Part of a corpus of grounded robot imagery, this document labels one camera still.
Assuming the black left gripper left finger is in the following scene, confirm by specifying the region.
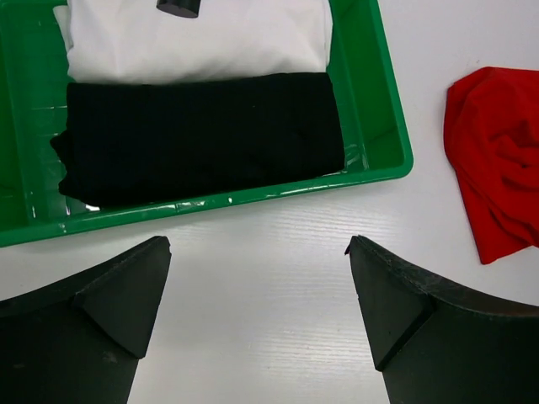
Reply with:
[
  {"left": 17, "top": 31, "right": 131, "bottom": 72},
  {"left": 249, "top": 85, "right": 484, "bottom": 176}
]
[{"left": 1, "top": 237, "right": 172, "bottom": 404}]

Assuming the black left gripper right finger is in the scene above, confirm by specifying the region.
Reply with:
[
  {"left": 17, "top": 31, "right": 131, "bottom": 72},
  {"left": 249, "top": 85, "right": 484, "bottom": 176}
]
[{"left": 346, "top": 236, "right": 538, "bottom": 403}]

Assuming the red t shirt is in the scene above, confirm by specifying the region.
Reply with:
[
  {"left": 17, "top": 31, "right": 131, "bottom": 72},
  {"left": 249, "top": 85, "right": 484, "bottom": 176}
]
[{"left": 443, "top": 66, "right": 538, "bottom": 264}]

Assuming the black rolled t shirt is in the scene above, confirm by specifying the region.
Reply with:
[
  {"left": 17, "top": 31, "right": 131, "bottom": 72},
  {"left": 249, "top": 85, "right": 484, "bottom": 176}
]
[{"left": 51, "top": 73, "right": 345, "bottom": 208}]

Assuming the green plastic tray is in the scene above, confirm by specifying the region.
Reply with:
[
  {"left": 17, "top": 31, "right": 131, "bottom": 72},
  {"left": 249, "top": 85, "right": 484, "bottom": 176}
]
[{"left": 1, "top": 1, "right": 413, "bottom": 247}]

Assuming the white rolled t shirt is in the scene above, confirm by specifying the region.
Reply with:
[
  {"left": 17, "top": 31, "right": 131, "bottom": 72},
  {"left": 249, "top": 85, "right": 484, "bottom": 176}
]
[{"left": 53, "top": 1, "right": 333, "bottom": 84}]

